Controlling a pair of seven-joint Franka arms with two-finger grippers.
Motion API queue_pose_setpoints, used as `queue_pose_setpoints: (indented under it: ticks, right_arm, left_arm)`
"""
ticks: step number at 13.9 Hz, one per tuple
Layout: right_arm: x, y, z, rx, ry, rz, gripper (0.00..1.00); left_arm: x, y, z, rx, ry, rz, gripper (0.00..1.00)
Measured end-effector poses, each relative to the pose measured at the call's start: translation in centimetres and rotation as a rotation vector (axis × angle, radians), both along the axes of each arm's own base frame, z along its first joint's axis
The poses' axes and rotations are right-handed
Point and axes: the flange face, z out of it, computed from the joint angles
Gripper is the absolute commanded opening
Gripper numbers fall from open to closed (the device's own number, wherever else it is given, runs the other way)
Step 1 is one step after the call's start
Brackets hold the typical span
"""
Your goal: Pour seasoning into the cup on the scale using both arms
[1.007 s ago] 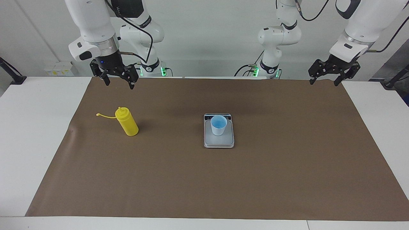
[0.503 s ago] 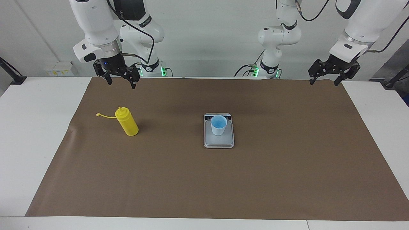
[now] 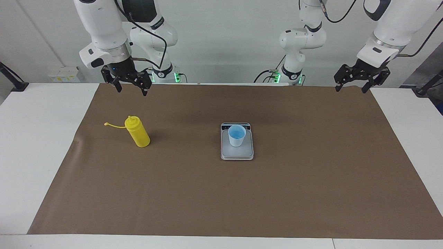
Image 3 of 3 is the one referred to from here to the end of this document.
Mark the brown paper mat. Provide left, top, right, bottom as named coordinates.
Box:
left=27, top=83, right=443, bottom=240

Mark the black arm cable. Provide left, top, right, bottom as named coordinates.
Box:
left=318, top=0, right=443, bottom=57
left=114, top=0, right=168, bottom=70

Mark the light blue plastic cup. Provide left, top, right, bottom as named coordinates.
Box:
left=228, top=125, right=247, bottom=147

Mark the black clamp stand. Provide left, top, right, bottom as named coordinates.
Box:
left=0, top=62, right=29, bottom=92
left=414, top=69, right=443, bottom=96

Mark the dark grey panel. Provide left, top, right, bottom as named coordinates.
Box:
left=400, top=43, right=443, bottom=89

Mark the silver digital kitchen scale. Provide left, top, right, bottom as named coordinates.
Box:
left=220, top=122, right=254, bottom=161

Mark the white wall socket box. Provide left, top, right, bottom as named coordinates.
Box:
left=48, top=66, right=81, bottom=83

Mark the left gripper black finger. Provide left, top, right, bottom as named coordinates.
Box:
left=362, top=68, right=391, bottom=94
left=334, top=65, right=357, bottom=92

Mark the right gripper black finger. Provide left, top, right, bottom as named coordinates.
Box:
left=101, top=68, right=122, bottom=93
left=134, top=71, right=153, bottom=96

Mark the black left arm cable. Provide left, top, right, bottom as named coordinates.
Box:
left=318, top=0, right=443, bottom=57

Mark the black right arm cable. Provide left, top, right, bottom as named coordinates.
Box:
left=114, top=0, right=168, bottom=70

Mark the yellow squeeze bottle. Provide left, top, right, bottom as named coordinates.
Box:
left=104, top=116, right=151, bottom=148

